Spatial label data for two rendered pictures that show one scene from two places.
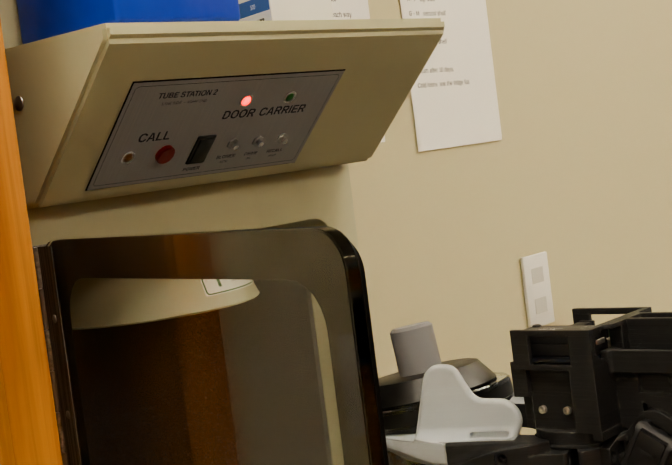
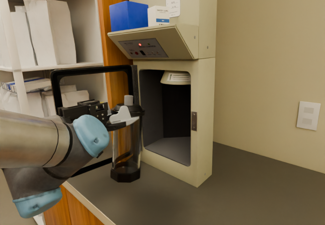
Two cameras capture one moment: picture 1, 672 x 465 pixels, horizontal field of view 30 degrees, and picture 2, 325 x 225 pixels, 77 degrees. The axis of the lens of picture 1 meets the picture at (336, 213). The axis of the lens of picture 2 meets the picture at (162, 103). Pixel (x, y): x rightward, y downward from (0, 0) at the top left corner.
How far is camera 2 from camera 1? 1.13 m
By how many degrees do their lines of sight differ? 89
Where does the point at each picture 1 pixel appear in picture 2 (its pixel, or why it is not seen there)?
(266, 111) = (147, 46)
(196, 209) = (159, 63)
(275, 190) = (176, 62)
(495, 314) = not seen: outside the picture
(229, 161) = (151, 55)
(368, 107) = (174, 46)
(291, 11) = (150, 24)
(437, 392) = not seen: hidden behind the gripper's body
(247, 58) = (130, 37)
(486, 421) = not seen: hidden behind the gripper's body
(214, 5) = (124, 27)
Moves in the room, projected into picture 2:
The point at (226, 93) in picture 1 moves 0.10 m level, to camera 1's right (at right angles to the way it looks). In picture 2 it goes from (134, 43) to (130, 41)
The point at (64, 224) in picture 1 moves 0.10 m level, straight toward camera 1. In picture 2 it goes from (139, 62) to (113, 63)
